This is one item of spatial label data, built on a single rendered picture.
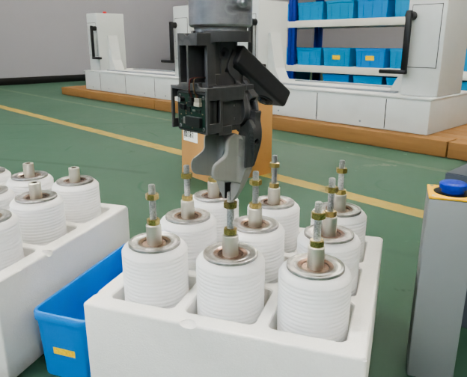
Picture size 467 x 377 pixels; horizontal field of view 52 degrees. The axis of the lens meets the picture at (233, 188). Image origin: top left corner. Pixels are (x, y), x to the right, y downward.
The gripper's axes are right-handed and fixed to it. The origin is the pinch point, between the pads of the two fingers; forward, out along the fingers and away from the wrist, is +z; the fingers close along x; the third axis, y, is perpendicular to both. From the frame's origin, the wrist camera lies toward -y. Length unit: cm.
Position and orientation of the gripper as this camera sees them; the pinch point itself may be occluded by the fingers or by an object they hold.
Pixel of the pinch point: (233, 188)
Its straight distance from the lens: 64.2
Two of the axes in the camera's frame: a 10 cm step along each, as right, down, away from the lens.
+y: -7.4, 1.9, -6.4
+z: 0.0, 9.6, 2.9
